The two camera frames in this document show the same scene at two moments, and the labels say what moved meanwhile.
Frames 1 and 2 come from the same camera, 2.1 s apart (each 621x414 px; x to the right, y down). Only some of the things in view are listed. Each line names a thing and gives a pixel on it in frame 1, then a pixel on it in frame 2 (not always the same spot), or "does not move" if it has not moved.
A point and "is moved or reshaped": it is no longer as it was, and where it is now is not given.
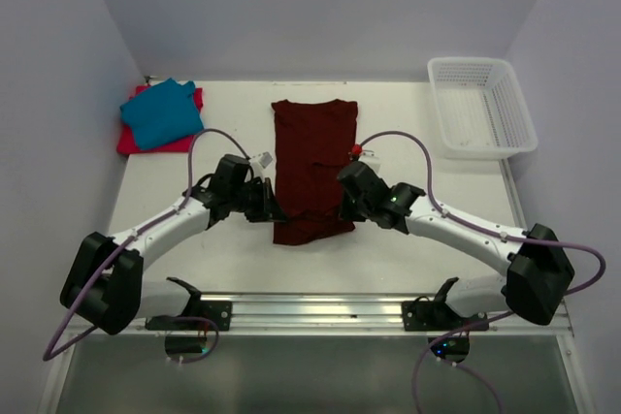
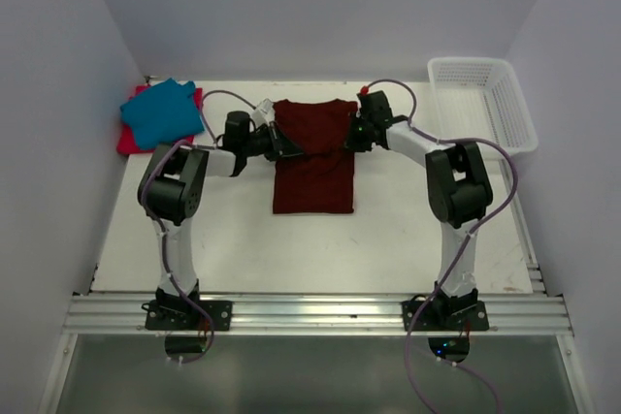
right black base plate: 434,316 does not move
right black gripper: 346,212 -> 351,143
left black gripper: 269,208 -> 279,144
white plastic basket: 482,111 does not move
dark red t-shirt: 314,141 is moved or reshaped
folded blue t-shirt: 162,113 does not move
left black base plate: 219,312 does not move
